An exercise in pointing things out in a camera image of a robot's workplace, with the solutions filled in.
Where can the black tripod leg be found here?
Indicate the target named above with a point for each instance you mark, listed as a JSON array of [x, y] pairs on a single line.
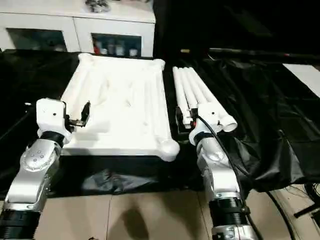
[[307, 211]]

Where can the small yellow label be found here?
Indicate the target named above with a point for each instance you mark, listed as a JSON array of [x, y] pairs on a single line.
[[185, 50]]

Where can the white plastic table leg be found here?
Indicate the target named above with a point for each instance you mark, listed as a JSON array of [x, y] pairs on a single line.
[[186, 85], [203, 85], [195, 85], [178, 85]]

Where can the white flat board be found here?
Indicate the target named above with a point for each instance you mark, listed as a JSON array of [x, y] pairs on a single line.
[[305, 75]]

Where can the white jar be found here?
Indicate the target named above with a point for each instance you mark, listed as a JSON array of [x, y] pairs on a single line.
[[120, 50], [104, 51], [132, 52]]

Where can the red container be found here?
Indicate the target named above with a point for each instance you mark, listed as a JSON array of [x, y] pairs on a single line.
[[95, 47]]

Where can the dark metal bar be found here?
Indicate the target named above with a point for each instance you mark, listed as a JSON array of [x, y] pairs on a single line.
[[250, 52]]

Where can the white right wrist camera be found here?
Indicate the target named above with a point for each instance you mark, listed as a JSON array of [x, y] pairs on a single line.
[[210, 112]]

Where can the white plastic table top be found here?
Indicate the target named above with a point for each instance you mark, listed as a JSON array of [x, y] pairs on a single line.
[[120, 100]]

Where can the black plastic mat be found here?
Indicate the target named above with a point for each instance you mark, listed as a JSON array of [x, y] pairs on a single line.
[[262, 112]]

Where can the black backdrop cloth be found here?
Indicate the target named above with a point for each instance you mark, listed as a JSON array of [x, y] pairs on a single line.
[[237, 22]]

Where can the clear bag of dark parts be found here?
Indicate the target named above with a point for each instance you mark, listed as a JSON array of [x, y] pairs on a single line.
[[96, 5]]

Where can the white sideboard cabinet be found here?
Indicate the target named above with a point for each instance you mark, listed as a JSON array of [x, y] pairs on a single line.
[[75, 27]]

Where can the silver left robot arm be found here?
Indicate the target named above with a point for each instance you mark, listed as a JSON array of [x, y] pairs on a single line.
[[32, 162]]

